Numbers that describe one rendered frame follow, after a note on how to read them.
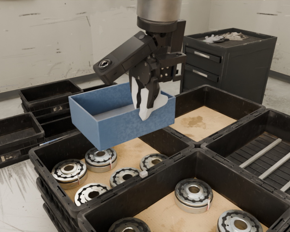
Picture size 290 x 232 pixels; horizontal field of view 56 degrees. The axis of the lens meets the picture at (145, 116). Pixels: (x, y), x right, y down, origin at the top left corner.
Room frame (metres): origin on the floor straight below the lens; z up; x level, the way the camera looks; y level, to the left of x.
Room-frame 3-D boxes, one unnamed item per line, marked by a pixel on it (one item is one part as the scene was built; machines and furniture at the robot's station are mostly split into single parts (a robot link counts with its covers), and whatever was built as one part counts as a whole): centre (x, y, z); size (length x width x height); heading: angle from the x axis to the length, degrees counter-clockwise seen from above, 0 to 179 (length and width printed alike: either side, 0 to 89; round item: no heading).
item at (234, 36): (2.33, -0.75, 0.88); 0.29 x 0.22 x 0.03; 124
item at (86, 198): (0.54, 0.14, 0.86); 0.05 x 0.05 x 0.01
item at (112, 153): (0.72, 0.14, 0.86); 0.10 x 0.10 x 0.01
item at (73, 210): (0.66, 0.09, 0.92); 0.40 x 0.30 x 0.02; 129
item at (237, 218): (0.44, -0.22, 0.86); 0.05 x 0.05 x 0.01
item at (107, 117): (0.57, 0.05, 1.10); 0.20 x 0.15 x 0.07; 125
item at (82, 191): (0.54, 0.14, 0.86); 0.10 x 0.10 x 0.01
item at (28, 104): (1.85, 0.69, 0.37); 0.40 x 0.30 x 0.45; 124
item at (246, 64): (2.23, -0.68, 0.45); 0.60 x 0.45 x 0.90; 124
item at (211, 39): (2.23, -0.54, 0.88); 0.25 x 0.19 x 0.03; 124
